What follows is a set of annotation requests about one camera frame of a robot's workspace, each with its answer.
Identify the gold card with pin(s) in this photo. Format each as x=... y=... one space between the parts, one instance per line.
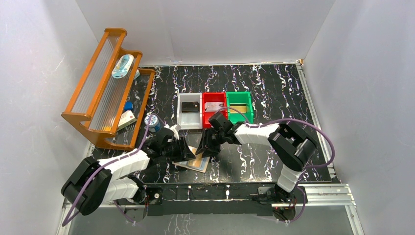
x=199 y=164
x=236 y=108

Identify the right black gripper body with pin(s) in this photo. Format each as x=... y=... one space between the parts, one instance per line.
x=219 y=134

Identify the green plastic bin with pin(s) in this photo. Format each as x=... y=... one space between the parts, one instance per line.
x=238 y=98

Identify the blue bottle cap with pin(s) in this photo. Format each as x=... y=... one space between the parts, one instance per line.
x=128 y=106

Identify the beige leather card holder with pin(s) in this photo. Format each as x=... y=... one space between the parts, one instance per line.
x=192 y=161

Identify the wooden three-tier shelf rack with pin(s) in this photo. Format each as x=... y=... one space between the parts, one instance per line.
x=97 y=103

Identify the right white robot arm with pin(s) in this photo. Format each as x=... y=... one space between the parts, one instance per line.
x=292 y=144

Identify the white plastic bin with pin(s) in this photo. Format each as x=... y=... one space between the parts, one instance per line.
x=189 y=121

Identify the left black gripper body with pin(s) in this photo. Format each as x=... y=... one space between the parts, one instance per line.
x=174 y=148

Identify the red plastic bin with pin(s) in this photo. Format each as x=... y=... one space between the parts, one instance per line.
x=211 y=97

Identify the gold card in green bin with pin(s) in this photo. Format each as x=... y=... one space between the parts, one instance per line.
x=236 y=108

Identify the black card in white bin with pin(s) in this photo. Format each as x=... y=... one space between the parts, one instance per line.
x=190 y=107

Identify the silver card in red bin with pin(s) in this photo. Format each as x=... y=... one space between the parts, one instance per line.
x=213 y=106

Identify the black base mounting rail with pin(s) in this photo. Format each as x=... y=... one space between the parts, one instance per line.
x=223 y=198

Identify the white red small box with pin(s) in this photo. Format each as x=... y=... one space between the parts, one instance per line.
x=126 y=119

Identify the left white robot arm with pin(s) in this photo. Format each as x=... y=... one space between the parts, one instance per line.
x=97 y=181

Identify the blue white round tin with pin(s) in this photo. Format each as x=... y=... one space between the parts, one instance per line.
x=153 y=122

